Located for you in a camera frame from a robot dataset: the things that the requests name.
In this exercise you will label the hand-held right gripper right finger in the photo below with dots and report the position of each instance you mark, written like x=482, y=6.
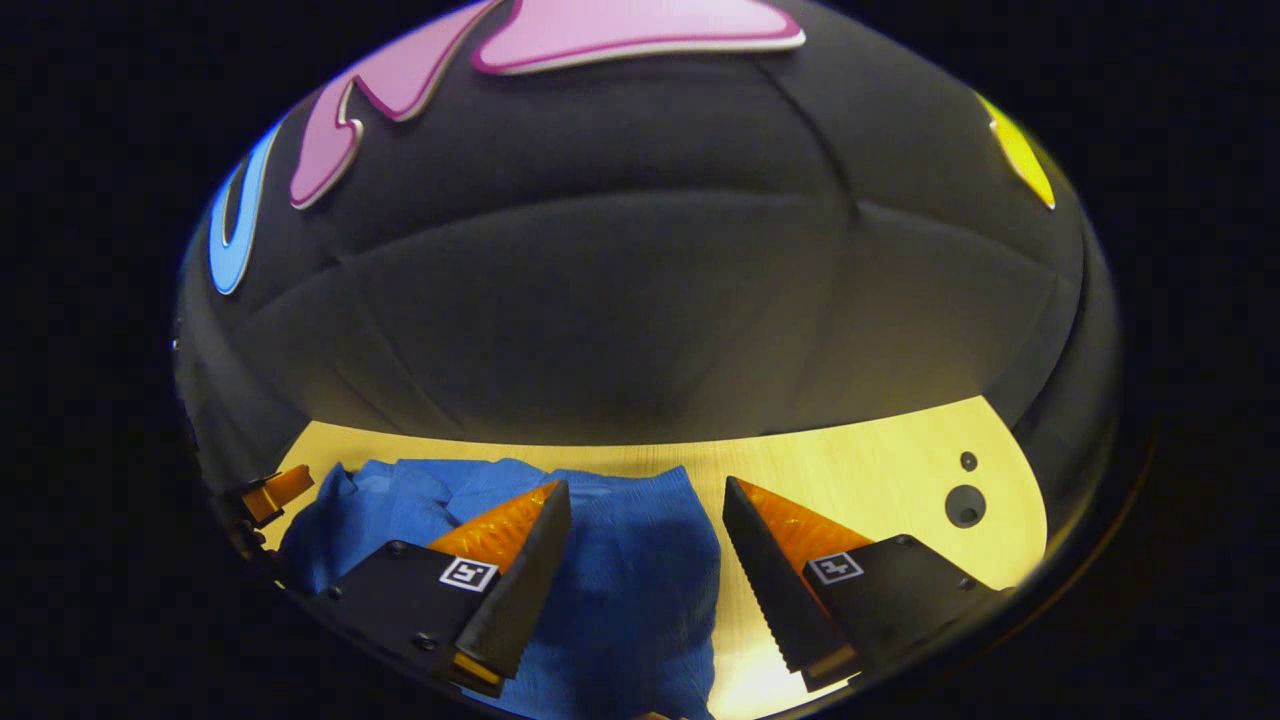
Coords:
x=765, y=570

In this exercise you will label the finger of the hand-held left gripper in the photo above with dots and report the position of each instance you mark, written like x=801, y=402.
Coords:
x=275, y=492

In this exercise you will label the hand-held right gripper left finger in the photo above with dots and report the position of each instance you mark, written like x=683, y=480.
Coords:
x=525, y=580

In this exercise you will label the blue jacket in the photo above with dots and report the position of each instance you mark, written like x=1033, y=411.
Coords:
x=630, y=580

